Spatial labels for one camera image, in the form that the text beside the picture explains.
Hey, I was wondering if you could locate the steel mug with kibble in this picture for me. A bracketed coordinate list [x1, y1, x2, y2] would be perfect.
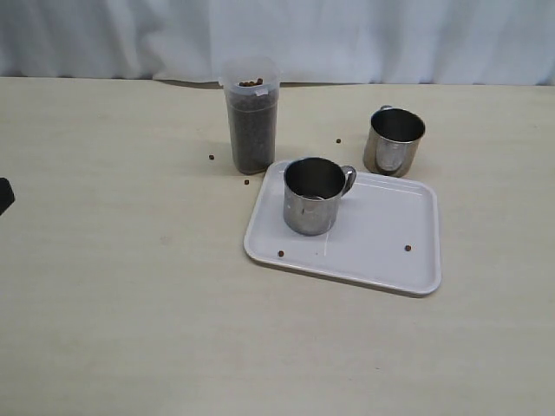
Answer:
[283, 157, 357, 237]

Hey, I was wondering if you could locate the clear plastic tall container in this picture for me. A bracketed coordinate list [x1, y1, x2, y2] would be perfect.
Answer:
[219, 55, 280, 175]

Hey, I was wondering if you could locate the white plastic tray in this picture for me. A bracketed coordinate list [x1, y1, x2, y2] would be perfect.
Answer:
[244, 160, 442, 296]

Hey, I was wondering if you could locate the white backdrop curtain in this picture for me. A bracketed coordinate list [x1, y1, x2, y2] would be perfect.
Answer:
[1, 1, 554, 85]

